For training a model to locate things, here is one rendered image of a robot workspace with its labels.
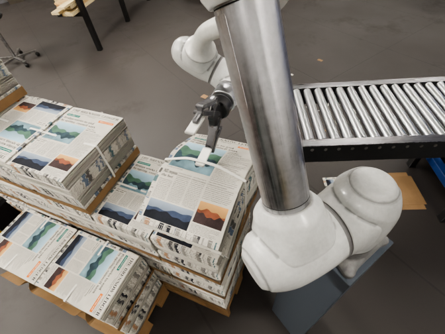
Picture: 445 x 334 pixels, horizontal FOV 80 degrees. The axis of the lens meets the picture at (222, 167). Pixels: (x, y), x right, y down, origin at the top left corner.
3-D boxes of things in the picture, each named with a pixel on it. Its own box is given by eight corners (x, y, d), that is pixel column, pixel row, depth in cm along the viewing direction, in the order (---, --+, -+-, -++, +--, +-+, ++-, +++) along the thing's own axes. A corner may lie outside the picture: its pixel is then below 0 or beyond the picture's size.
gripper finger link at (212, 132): (208, 115, 85) (210, 115, 87) (202, 149, 87) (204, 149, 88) (220, 117, 84) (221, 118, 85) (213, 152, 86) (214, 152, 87)
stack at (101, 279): (144, 343, 150) (99, 322, 104) (47, 291, 173) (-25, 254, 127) (170, 291, 167) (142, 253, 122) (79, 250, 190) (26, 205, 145)
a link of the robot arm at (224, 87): (242, 104, 93) (236, 115, 90) (218, 100, 96) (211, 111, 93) (240, 82, 86) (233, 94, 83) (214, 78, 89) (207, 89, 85)
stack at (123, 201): (229, 318, 155) (216, 267, 92) (79, 250, 190) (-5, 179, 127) (250, 258, 177) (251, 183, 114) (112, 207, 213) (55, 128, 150)
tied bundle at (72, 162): (91, 217, 110) (61, 183, 92) (39, 197, 118) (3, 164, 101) (140, 153, 132) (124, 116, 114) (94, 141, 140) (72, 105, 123)
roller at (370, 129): (369, 145, 135) (373, 138, 131) (344, 92, 165) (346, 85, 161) (379, 144, 134) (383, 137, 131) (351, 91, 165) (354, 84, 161)
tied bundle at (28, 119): (39, 197, 118) (3, 163, 101) (-4, 179, 127) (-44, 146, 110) (96, 140, 140) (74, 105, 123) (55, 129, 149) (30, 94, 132)
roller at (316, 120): (330, 140, 133) (326, 147, 136) (311, 87, 163) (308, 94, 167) (320, 140, 132) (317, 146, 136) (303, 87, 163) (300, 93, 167)
